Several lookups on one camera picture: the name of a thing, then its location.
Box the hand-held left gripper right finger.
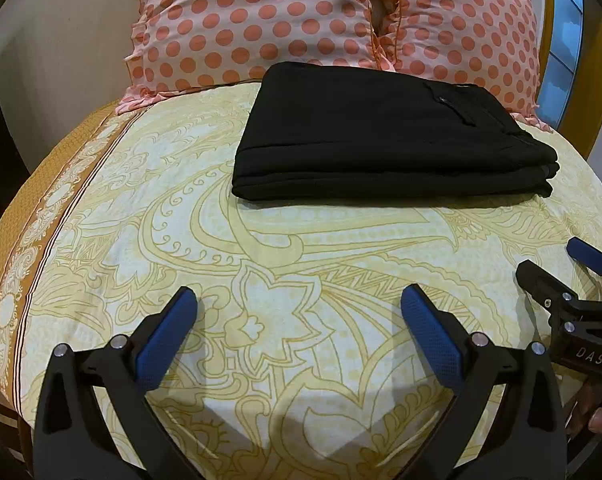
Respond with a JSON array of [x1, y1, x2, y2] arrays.
[[400, 284, 569, 480]]

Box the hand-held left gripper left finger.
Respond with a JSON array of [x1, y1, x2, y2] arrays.
[[33, 286, 212, 480]]

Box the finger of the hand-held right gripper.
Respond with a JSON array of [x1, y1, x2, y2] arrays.
[[516, 260, 579, 317], [566, 237, 602, 282]]

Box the black pants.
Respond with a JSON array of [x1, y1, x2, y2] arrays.
[[231, 61, 561, 203]]

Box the person's right hand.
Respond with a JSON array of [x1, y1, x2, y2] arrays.
[[565, 376, 602, 438]]

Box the yellow patterned bed sheet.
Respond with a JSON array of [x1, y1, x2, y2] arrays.
[[0, 79, 602, 480]]

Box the wooden chair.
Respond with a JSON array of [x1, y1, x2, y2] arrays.
[[0, 375, 34, 466]]

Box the wooden framed window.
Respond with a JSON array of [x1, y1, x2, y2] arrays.
[[535, 0, 602, 133]]

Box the pink polka dot pillow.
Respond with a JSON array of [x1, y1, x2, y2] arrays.
[[120, 0, 398, 112], [368, 0, 555, 132]]

